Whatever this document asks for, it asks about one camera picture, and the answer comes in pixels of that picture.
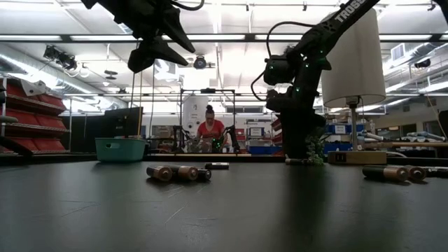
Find silver air duct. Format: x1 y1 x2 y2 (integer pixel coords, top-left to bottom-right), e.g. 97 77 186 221
5 48 129 110

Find ceiling air vent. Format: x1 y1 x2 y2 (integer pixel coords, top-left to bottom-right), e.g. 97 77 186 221
390 43 407 63

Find white machine housing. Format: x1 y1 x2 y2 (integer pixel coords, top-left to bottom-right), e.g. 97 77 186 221
181 96 210 138

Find blue storage bin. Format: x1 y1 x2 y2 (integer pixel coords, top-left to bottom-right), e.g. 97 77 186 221
248 145 283 155
325 142 354 155

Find grey rolled tubes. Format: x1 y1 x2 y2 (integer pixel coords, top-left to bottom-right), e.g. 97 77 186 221
405 131 447 142

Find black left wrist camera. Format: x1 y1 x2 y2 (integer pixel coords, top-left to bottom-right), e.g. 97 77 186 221
127 47 152 74

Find black camera cable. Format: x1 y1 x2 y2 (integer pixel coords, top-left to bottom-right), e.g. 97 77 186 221
170 0 206 12
250 20 316 103

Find teal plastic bin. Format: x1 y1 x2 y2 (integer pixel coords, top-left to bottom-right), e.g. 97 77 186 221
94 136 148 163

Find person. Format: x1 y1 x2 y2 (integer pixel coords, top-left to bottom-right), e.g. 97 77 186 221
195 104 228 154

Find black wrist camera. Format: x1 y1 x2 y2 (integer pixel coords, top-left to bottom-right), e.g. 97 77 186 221
265 89 294 113
127 47 152 74

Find blue shelf bins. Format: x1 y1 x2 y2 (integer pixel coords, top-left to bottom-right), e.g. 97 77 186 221
327 122 367 136

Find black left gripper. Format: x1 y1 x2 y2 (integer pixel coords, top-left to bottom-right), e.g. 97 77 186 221
115 0 196 67

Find black left camera cable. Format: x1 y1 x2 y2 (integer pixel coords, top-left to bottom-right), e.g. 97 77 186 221
170 0 206 12

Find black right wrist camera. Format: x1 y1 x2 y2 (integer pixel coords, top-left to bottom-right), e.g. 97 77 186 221
265 89 294 113

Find white shade table lamp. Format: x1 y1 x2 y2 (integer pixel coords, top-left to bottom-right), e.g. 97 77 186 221
320 6 388 165

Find long ceiling light strip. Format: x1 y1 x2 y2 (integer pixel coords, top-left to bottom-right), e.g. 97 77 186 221
13 33 448 43

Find black room monitor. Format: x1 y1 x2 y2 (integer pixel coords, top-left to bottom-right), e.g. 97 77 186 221
104 106 144 139

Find red bin shelf rack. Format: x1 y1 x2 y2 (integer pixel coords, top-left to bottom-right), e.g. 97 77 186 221
0 77 70 155

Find red tilted bins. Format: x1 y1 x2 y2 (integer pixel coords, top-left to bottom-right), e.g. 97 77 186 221
271 117 283 144

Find black right camera cable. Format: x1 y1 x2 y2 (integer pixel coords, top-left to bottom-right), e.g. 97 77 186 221
250 20 316 103

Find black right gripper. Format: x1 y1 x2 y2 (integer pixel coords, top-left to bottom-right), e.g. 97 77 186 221
279 66 326 161

